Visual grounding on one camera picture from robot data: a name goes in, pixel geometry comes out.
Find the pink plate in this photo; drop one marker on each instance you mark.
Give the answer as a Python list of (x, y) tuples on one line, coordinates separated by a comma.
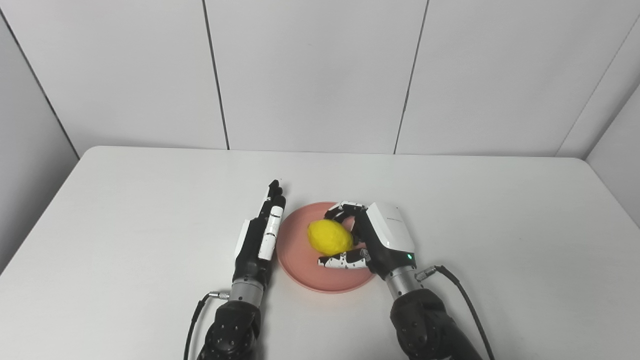
[(300, 265)]

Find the yellow lemon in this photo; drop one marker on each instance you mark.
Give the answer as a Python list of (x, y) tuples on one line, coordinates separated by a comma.
[(330, 237)]

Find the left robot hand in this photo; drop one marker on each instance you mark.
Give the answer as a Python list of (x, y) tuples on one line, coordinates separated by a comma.
[(257, 240)]

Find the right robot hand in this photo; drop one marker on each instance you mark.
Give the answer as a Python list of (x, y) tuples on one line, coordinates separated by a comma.
[(385, 235)]

